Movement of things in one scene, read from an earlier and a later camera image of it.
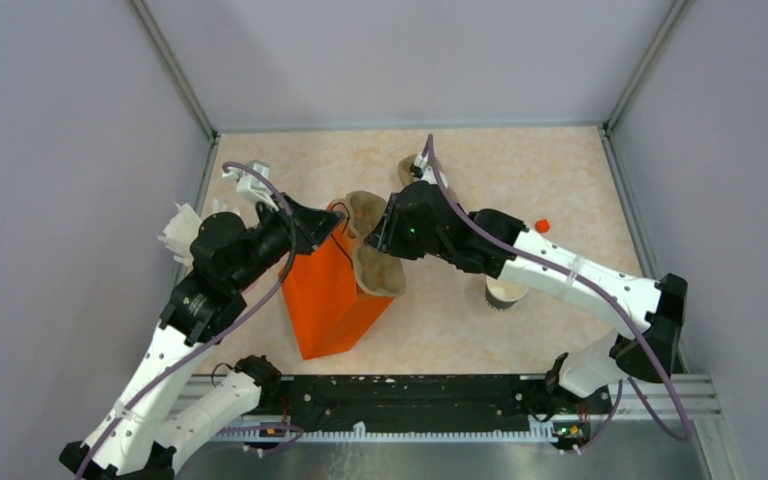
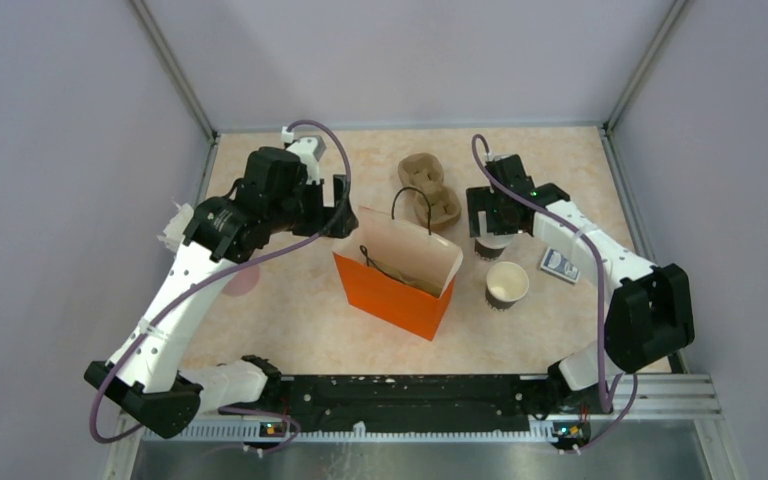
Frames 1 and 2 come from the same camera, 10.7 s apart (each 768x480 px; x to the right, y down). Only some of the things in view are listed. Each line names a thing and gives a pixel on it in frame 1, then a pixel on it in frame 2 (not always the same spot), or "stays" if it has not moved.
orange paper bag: (329, 313) -> (396, 272)
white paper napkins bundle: (181, 231) stays
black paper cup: (502, 294) stays
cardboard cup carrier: (377, 272) -> (400, 277)
